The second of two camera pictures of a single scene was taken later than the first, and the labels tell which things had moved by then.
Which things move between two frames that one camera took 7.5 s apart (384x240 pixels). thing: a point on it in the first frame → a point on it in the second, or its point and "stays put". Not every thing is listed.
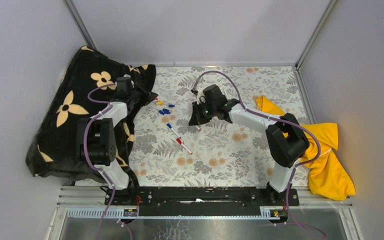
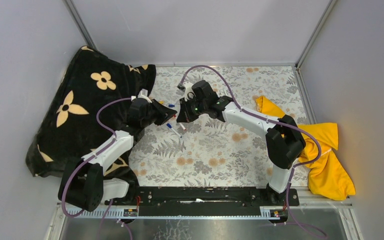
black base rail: (200, 201) stays put
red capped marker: (180, 142) → (181, 125)
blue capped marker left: (170, 126) stays put
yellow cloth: (326, 179) stays put
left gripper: (147, 97) → (165, 113)
